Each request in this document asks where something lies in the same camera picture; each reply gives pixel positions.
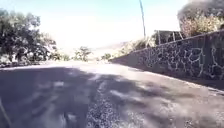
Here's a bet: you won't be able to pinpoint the row of trees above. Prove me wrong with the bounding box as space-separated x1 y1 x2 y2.
0 8 93 68

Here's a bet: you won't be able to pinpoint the thin pole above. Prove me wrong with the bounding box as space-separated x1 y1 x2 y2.
138 0 147 39

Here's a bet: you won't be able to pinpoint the dark stone wall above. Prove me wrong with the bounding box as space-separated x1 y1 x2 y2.
108 29 224 82

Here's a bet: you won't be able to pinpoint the grey asphalt road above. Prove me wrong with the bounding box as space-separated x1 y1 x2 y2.
0 60 224 128

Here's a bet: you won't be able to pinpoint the fence on stone wall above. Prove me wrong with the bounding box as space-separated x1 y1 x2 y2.
152 29 186 46

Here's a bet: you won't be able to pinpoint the trees behind stone wall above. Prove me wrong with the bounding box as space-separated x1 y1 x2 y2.
100 0 224 62

